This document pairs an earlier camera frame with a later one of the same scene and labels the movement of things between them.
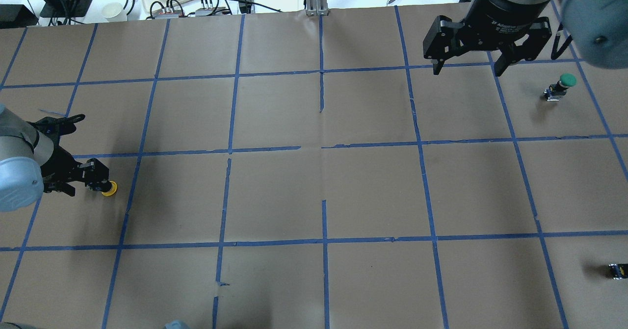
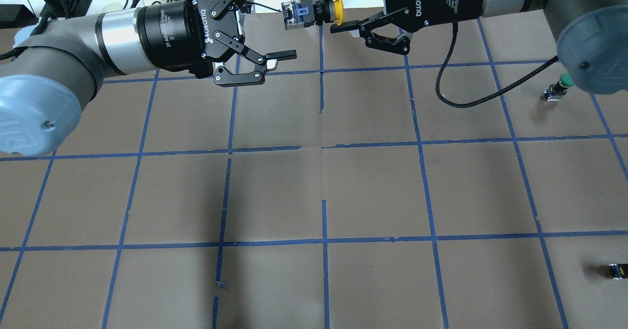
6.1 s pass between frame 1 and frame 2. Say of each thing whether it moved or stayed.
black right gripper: moved
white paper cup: stayed
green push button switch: stayed
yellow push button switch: moved
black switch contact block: stayed
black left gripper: moved
